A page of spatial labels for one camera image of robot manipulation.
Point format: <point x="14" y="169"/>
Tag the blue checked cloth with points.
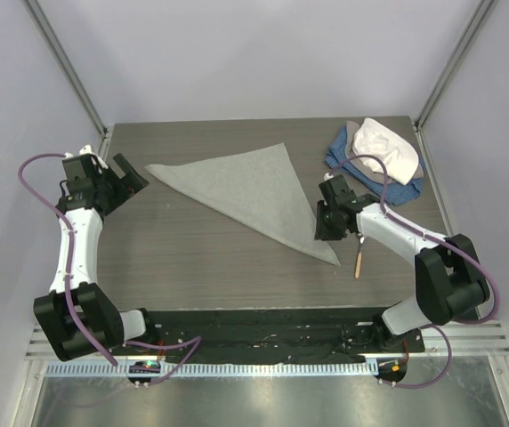
<point x="397" y="193"/>

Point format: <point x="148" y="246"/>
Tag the white slotted cable duct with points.
<point x="142" y="368"/>

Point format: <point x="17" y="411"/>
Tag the right aluminium frame post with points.
<point x="472" y="29"/>

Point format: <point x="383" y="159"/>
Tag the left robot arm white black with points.
<point x="76" y="317"/>

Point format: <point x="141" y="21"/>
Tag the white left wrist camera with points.
<point x="84" y="161"/>

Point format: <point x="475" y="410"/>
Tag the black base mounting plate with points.
<point x="288" y="336"/>

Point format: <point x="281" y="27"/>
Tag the white cloth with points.
<point x="399" y="157"/>

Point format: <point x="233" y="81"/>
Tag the grey cloth napkin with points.
<point x="259" y="189"/>

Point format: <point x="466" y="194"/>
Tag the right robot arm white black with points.
<point x="448" y="282"/>

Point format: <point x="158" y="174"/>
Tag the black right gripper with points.
<point x="323" y="232"/>

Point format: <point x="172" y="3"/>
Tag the front aluminium frame rail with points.
<point x="483" y="340"/>

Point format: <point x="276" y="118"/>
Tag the left aluminium frame post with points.
<point x="45" y="28"/>

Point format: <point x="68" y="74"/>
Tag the wooden handled spoon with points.
<point x="358" y="260"/>

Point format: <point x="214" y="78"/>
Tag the aluminium frame post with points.
<point x="45" y="28"/>
<point x="472" y="29"/>

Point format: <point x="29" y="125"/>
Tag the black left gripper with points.
<point x="127" y="186"/>

